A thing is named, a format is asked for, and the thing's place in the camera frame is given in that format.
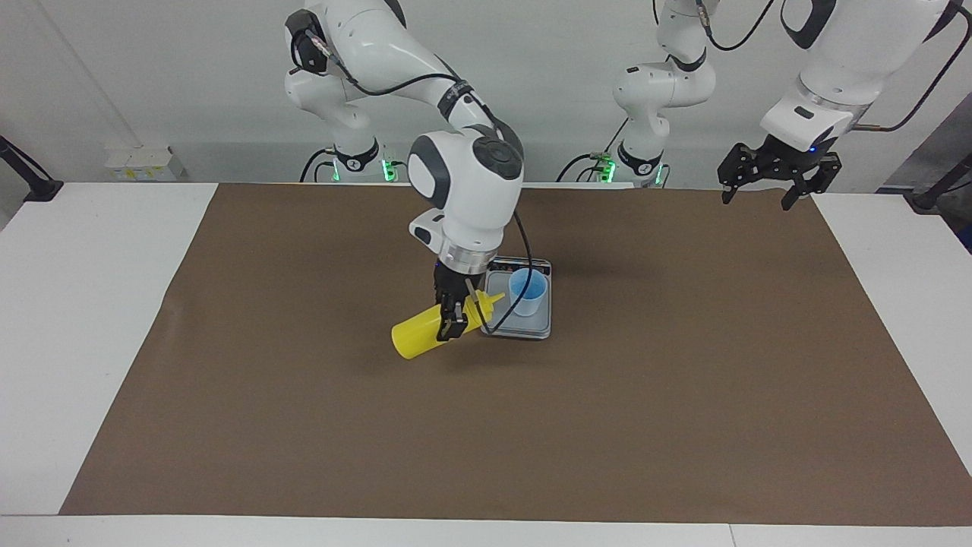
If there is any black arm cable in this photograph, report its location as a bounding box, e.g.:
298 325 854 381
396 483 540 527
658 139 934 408
695 0 972 134
291 29 532 335

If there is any white power strip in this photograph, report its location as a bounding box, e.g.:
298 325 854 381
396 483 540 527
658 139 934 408
104 146 177 182

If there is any dark grey panel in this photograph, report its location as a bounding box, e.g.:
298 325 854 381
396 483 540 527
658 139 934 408
877 106 972 194

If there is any yellow squeeze bottle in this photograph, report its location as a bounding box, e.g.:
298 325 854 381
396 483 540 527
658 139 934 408
391 291 506 360

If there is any brown table mat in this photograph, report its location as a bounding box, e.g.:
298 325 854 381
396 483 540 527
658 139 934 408
59 182 972 526

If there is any silver digital kitchen scale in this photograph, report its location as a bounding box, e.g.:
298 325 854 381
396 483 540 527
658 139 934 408
480 256 553 340

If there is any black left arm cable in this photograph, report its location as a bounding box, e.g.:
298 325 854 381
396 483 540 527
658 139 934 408
695 0 972 134

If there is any black right base cable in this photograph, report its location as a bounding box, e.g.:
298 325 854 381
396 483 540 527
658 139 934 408
300 147 412 183

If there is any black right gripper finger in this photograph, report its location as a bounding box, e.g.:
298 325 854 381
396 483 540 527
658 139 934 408
437 302 469 341

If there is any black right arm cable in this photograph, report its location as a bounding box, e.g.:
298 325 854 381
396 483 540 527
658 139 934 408
291 29 532 335

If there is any black clamp mount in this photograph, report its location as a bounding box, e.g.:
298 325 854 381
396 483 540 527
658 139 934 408
904 152 972 211
0 135 64 203

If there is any light blue plastic cup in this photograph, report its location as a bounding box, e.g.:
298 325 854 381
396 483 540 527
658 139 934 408
507 269 548 318

